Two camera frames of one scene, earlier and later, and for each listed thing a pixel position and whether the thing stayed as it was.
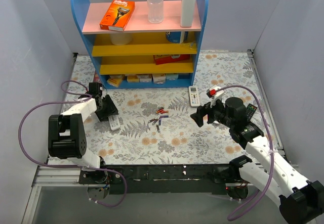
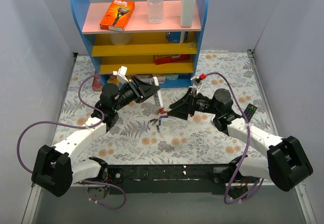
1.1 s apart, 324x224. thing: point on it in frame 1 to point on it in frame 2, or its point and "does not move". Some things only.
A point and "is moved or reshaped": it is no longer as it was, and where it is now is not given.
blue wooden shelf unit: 145,54 does not move
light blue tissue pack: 172,77 does not move
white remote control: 114,122 is moved or reshaped
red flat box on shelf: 162,58 does not move
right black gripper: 207,113 to 191,103
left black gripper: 107,108 to 136,91
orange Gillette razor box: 118,15 does not move
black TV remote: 250,110 does not move
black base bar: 190,179 does not move
